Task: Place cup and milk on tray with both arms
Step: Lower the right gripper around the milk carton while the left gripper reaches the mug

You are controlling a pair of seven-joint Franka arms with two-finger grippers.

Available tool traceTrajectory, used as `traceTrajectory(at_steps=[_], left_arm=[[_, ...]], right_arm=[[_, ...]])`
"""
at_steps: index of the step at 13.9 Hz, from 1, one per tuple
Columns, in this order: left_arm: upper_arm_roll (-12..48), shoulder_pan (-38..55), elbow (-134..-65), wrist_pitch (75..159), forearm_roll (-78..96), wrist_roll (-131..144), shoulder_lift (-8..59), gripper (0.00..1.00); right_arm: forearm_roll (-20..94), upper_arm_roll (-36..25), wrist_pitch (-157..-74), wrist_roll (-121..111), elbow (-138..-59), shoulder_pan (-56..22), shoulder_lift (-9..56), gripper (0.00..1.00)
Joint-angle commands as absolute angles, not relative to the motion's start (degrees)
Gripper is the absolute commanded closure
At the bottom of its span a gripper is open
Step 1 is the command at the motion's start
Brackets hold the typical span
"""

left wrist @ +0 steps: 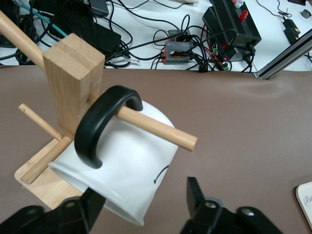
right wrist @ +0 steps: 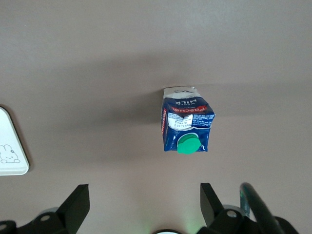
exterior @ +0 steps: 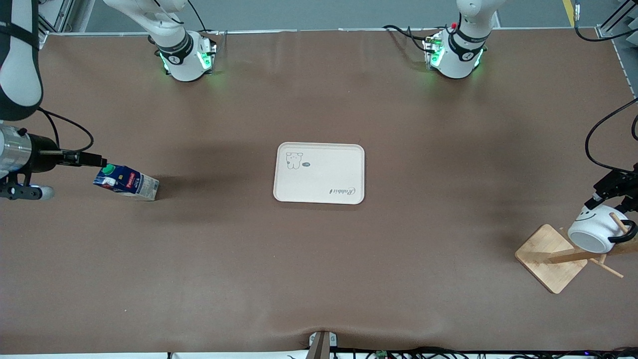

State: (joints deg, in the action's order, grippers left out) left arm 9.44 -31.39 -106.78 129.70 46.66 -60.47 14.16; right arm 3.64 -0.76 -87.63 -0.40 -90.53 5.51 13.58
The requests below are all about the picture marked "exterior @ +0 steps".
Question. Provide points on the beige tray with bear print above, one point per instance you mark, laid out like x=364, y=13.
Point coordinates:
x=319, y=174

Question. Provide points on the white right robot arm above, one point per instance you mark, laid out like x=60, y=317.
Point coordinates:
x=20, y=65

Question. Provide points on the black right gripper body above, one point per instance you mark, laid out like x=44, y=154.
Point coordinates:
x=44, y=155

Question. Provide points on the wooden cup stand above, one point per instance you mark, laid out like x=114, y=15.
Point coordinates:
x=551, y=259

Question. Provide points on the aluminium frame profile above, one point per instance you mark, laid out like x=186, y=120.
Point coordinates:
x=618, y=25
x=55, y=17

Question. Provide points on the blue milk carton green cap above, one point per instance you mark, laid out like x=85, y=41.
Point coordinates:
x=127, y=183

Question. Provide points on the brown table cover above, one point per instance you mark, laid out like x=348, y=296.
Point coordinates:
x=319, y=279

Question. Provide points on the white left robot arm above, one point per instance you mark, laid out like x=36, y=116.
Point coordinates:
x=456, y=62

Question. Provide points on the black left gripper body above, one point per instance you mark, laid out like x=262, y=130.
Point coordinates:
x=612, y=185

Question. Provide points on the grey camera mount clamp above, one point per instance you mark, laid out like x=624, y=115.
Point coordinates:
x=322, y=344

